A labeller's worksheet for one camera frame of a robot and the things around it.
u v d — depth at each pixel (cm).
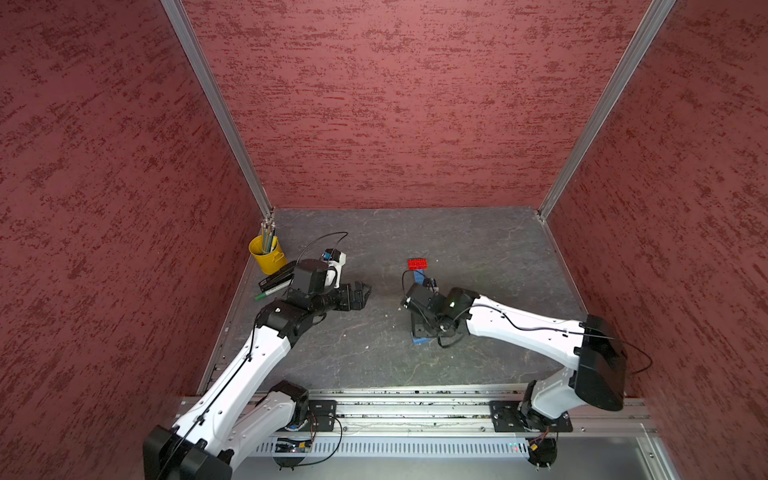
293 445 71
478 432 73
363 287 68
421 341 87
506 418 74
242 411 44
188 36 74
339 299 67
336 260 68
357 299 68
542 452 69
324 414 74
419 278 97
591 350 47
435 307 60
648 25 73
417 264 100
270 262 95
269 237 94
